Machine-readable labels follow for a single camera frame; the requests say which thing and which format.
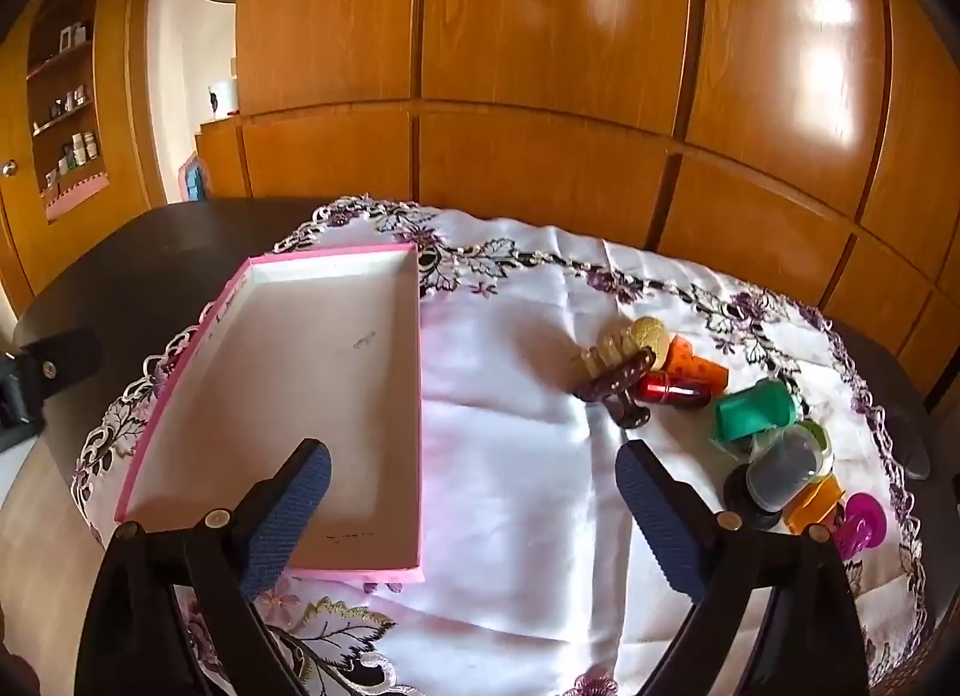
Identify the red lipstick tube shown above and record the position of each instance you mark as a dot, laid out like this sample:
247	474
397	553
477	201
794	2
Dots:
671	390

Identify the white floral embroidered tablecloth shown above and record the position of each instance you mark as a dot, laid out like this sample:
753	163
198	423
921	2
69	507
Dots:
510	478

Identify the magenta plastic toy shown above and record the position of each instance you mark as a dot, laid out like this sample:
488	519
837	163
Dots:
862	523

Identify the tan round cookie toy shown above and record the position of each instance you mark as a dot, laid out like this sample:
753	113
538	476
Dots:
651	336

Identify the pink cardboard box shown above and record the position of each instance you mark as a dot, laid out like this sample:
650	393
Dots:
300	366

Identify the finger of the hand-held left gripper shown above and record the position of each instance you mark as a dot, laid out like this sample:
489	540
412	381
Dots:
64	362

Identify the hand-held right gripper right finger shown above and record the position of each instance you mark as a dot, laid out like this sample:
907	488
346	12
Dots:
660	516

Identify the wooden shelf unit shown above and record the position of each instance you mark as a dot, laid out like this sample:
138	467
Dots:
120	66

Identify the green plastic container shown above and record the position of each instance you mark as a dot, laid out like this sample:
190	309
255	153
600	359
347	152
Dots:
754	415

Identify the wooden wardrobe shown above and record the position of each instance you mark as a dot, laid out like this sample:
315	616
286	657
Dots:
525	28

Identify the grey container with black lid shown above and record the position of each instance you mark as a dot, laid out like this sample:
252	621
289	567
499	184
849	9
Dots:
780	475

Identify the orange toy blocks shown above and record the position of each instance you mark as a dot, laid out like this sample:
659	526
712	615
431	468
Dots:
696	366

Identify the group of small bottles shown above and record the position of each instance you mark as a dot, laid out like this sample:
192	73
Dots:
82	145

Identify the pink lace trim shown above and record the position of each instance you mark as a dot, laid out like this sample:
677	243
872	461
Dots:
75	197

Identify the blue and pink object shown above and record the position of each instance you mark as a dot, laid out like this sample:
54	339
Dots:
193	178

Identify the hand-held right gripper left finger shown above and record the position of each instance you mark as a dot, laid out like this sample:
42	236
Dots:
289	516

